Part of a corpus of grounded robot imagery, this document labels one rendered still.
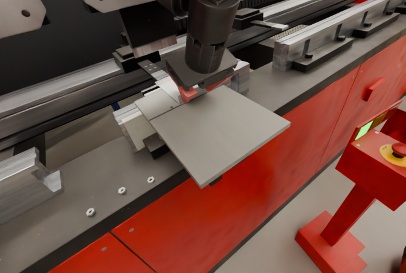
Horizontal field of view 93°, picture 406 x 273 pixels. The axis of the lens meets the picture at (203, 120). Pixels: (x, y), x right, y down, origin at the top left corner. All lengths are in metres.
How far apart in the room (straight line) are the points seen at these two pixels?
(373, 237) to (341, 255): 0.30
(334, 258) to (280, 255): 0.24
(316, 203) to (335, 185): 0.20
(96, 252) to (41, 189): 0.17
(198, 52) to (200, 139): 0.13
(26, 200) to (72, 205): 0.09
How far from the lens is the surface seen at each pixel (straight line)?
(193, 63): 0.29
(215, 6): 0.24
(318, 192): 1.49
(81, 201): 0.49
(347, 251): 1.25
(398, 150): 0.67
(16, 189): 0.52
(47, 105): 0.70
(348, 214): 0.98
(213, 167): 0.28
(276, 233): 1.32
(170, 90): 0.45
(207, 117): 0.35
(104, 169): 0.52
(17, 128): 0.73
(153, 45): 0.45
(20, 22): 0.37
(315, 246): 1.21
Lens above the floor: 1.22
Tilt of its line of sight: 40 degrees down
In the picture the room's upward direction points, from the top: 10 degrees counter-clockwise
